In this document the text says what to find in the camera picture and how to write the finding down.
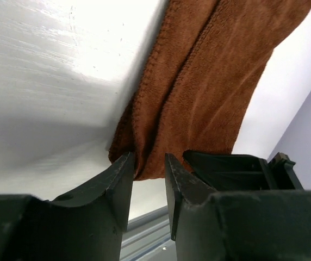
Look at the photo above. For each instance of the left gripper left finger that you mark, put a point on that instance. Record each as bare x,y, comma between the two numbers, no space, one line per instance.
85,223

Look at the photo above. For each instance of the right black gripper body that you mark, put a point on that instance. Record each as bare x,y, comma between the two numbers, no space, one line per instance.
280,175

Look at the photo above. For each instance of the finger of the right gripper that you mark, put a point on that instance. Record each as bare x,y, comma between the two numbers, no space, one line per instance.
227,171

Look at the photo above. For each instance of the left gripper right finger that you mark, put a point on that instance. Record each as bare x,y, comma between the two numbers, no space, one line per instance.
210,224

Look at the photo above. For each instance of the brown microfibre towel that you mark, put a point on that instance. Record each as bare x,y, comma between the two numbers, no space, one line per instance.
199,78

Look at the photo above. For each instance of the aluminium mounting rail frame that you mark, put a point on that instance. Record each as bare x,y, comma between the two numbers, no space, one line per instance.
148,238

